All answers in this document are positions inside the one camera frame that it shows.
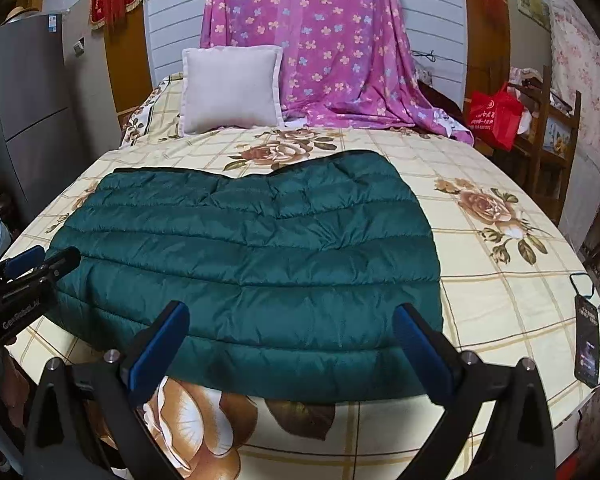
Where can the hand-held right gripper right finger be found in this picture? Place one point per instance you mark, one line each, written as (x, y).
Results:
(422, 355)

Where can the framed wall picture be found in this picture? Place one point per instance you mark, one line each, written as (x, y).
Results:
(532, 2)

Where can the bed with floral checked sheet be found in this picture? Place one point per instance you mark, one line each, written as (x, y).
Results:
(480, 270)

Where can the wall switch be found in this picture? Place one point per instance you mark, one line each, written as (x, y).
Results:
(78, 48)

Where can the white square pillow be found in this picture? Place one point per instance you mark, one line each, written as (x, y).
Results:
(230, 87)

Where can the red shopping bag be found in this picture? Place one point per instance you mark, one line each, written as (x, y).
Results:
(495, 115)

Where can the wooden shelf rack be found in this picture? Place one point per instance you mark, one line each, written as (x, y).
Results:
(562, 135)

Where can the pink floral blanket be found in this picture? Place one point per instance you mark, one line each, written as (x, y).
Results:
(330, 40)

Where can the grey refrigerator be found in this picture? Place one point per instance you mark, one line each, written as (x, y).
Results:
(30, 120)

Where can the black smartphone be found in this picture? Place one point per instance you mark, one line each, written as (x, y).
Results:
(587, 345)

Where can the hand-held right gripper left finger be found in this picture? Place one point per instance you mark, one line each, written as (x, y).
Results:
(160, 345)

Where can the green puffer jacket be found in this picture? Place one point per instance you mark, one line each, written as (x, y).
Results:
(250, 260)

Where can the pink floral curtain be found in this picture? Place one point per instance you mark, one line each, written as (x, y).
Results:
(587, 70)

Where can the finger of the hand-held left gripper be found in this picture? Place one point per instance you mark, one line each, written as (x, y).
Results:
(25, 262)

